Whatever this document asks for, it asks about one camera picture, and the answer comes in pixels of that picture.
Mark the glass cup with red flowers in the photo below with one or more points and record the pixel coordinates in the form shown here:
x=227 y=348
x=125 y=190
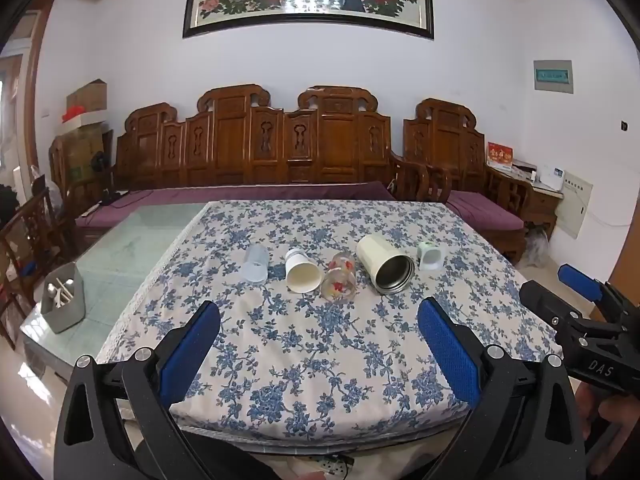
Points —
x=340 y=280

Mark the white box with red item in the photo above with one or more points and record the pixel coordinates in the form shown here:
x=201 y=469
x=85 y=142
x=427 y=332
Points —
x=80 y=117

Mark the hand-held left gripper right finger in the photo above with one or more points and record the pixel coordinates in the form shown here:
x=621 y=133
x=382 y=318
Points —
x=450 y=355

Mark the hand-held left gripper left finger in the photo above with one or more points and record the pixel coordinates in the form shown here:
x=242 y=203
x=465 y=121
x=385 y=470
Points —
x=192 y=350

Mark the wooden side table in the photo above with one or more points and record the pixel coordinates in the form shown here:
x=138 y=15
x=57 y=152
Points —
x=542 y=207

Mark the translucent plastic cup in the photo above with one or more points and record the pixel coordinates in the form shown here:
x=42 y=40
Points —
x=255 y=266

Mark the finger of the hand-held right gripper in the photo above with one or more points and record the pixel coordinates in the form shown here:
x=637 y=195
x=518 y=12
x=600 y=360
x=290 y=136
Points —
x=579 y=278
x=542 y=300

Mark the small purple seat cushion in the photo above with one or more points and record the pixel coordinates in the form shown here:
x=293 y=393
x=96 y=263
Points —
x=487 y=210

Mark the dark wooden chair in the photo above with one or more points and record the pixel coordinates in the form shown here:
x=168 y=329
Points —
x=30 y=240

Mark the red gift box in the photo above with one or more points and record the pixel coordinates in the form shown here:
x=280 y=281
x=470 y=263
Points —
x=500 y=156

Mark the small white green cup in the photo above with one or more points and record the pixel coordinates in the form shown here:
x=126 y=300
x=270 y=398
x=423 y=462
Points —
x=431 y=256

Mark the blue floral tablecloth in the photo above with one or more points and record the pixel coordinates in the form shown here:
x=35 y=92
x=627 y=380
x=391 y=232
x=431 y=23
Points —
x=300 y=345

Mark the person's right hand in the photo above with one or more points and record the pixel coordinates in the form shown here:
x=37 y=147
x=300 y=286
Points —
x=621 y=412

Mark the white paper cup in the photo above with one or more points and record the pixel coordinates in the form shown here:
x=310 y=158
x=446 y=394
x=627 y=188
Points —
x=302 y=274

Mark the large cardboard box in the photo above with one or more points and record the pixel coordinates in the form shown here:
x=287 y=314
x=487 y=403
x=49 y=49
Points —
x=82 y=152

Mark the green wall panel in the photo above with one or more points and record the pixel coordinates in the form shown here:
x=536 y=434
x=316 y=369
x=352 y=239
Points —
x=552 y=76

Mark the white power strip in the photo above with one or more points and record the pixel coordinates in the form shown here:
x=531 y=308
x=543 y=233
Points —
x=334 y=466

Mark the carved wooden armchair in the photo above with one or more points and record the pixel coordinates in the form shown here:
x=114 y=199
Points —
x=445 y=140

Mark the brown cardboard box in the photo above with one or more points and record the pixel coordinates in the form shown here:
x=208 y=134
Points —
x=87 y=96

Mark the clear plastic bag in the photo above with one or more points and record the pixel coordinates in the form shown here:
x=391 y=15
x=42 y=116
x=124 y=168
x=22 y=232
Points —
x=537 y=247

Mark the beige wall cabinet door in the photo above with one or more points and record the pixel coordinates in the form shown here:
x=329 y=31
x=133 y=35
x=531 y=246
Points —
x=575 y=205

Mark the white utensil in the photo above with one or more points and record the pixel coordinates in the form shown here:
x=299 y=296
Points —
x=59 y=291

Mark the cream steel tumbler cup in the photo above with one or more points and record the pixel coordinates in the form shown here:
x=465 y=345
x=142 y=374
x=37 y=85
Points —
x=377 y=255

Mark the carved wooden sofa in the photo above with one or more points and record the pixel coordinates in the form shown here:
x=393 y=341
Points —
x=235 y=145

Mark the long purple sofa cushion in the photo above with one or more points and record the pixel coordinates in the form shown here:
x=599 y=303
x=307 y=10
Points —
x=200 y=199

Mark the grey utensil container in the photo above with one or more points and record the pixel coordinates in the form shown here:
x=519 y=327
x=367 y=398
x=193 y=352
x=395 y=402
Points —
x=67 y=315

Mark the black item on sofa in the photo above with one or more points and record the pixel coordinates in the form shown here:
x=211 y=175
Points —
x=114 y=197

